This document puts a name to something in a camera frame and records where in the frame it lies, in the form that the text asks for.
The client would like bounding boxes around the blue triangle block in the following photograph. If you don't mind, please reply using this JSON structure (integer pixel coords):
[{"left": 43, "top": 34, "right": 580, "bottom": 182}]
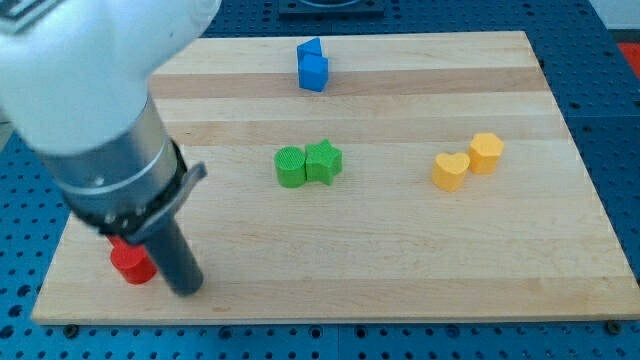
[{"left": 296, "top": 37, "right": 323, "bottom": 62}]

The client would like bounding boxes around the blue cube block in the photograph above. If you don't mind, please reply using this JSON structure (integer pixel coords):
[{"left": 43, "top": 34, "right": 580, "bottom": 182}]
[{"left": 298, "top": 54, "right": 329, "bottom": 92}]

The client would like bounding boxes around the yellow heart block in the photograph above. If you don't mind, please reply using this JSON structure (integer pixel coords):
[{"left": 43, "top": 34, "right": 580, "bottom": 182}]
[{"left": 431, "top": 153, "right": 470, "bottom": 192}]

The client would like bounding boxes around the red object at edge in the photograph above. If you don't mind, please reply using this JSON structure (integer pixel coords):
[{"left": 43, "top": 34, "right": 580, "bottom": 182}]
[{"left": 617, "top": 42, "right": 640, "bottom": 78}]

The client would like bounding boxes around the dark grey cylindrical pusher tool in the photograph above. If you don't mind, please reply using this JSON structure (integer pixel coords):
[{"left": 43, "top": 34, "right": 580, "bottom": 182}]
[{"left": 143, "top": 218, "right": 204, "bottom": 296}]

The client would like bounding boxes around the wooden board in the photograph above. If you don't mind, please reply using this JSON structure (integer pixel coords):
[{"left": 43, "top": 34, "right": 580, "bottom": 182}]
[{"left": 32, "top": 31, "right": 639, "bottom": 325}]

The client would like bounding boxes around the green star block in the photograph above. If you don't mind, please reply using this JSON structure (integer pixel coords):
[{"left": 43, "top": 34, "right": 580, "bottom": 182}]
[{"left": 305, "top": 139, "right": 342, "bottom": 185}]

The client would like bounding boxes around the red cylinder block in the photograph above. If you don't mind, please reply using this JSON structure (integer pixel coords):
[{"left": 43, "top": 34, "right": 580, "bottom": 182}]
[{"left": 107, "top": 235, "right": 157, "bottom": 285}]

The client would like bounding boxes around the yellow hexagon block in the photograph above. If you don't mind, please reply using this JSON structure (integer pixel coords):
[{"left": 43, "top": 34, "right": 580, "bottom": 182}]
[{"left": 468, "top": 133, "right": 504, "bottom": 175}]

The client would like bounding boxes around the green cylinder block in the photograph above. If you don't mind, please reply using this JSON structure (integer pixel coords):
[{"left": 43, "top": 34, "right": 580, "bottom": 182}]
[{"left": 274, "top": 146, "right": 306, "bottom": 188}]

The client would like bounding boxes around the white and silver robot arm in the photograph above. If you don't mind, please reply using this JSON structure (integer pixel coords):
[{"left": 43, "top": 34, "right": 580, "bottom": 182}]
[{"left": 1, "top": 0, "right": 221, "bottom": 245}]

